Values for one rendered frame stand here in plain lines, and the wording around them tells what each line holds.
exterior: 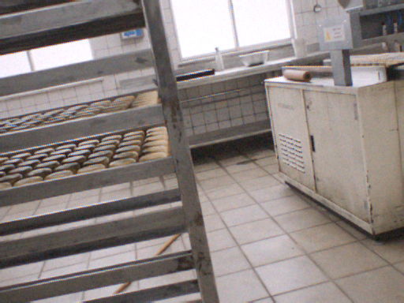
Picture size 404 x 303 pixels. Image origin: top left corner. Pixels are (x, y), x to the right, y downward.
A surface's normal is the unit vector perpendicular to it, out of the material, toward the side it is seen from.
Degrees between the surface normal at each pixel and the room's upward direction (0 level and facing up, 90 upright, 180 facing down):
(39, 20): 90
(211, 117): 90
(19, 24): 90
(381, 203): 90
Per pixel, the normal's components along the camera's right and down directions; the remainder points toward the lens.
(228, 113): 0.16, 0.18
